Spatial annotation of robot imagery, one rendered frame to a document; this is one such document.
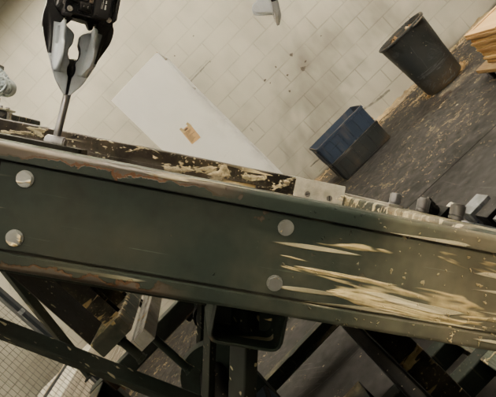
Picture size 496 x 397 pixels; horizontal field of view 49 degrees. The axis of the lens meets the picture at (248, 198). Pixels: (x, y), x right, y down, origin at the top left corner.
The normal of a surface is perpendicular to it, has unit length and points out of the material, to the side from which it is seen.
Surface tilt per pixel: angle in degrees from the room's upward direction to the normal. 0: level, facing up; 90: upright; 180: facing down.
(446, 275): 90
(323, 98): 90
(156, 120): 90
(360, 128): 90
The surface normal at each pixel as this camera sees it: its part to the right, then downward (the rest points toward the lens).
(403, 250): 0.11, 0.07
